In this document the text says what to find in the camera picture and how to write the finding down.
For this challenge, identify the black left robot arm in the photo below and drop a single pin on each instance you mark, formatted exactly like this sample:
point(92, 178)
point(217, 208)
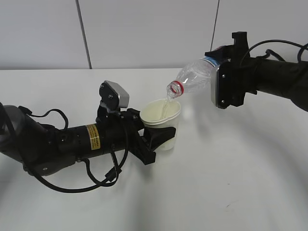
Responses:
point(49, 149)

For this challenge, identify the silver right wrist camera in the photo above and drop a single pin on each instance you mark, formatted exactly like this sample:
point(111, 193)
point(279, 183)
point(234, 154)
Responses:
point(224, 87)

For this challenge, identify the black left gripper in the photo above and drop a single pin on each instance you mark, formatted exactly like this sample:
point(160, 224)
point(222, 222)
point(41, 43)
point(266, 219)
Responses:
point(120, 129)

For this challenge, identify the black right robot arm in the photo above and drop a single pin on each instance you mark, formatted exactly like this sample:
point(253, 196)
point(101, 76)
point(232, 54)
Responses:
point(273, 75)

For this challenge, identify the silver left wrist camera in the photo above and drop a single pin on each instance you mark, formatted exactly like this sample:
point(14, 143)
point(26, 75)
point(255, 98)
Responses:
point(113, 96)

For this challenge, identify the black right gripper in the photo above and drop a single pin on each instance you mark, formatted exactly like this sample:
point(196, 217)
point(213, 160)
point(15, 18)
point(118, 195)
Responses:
point(240, 78)

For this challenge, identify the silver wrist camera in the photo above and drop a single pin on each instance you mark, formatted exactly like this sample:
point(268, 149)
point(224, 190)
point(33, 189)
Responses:
point(224, 87)
point(113, 96)

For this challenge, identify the white paper cup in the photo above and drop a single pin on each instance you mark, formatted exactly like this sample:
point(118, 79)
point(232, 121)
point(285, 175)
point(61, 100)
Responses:
point(158, 114)

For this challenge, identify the clear water bottle red label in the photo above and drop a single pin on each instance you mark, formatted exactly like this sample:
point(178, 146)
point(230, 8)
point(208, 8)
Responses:
point(192, 77)

